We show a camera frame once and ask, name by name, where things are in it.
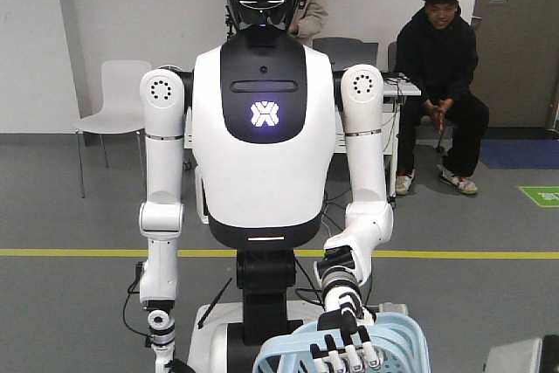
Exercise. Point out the white humanoid robot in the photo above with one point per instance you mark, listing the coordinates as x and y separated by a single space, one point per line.
263 126

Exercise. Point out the standing person grey hoodie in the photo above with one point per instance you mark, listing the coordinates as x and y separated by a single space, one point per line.
309 19

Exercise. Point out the light blue plastic basket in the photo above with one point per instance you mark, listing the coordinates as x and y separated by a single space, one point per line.
392 343

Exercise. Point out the seated man in black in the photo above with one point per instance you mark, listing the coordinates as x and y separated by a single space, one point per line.
437 52

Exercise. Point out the white plastic chair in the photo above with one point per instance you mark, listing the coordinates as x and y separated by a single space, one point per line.
121 110

